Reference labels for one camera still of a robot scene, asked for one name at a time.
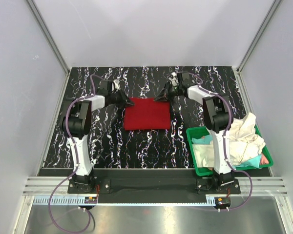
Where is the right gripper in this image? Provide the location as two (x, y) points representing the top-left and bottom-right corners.
(154, 82), (182, 103)

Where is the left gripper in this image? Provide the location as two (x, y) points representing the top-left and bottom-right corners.
(108, 88), (134, 109)

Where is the red t shirt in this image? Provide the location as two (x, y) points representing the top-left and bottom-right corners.
(124, 97), (170, 131)

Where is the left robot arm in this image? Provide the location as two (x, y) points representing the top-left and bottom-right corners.
(61, 80), (134, 194)

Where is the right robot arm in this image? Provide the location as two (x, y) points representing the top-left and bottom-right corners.
(154, 72), (234, 193)

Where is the teal t shirt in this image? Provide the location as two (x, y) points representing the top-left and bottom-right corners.
(191, 135), (265, 168)

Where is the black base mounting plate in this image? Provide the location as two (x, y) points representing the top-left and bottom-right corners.
(68, 169), (241, 205)

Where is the cream white t shirt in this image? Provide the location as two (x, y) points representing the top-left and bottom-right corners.
(192, 111), (266, 169)

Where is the left controller box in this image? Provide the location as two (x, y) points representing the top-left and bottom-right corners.
(84, 196), (98, 204)

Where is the controller box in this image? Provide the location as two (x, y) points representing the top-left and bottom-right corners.
(84, 196), (98, 204)
(215, 197), (231, 207)

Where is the pink t shirt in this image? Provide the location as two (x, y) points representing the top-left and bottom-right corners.
(259, 154), (269, 165)

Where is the right controller box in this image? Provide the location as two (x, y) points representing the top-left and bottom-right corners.
(215, 197), (231, 207)

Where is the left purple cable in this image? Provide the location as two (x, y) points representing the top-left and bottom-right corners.
(47, 74), (105, 232)

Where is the left aluminium frame post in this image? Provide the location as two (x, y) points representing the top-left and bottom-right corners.
(25, 0), (70, 75)

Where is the aluminium frame post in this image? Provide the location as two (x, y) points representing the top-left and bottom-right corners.
(25, 0), (70, 75)
(236, 0), (283, 74)

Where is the grey slotted cable duct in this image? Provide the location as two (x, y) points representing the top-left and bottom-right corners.
(33, 195), (215, 207)

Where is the aluminium front rail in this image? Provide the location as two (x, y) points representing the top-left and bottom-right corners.
(22, 177), (287, 196)

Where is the right aluminium frame post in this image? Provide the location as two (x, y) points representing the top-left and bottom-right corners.
(236, 0), (283, 74)

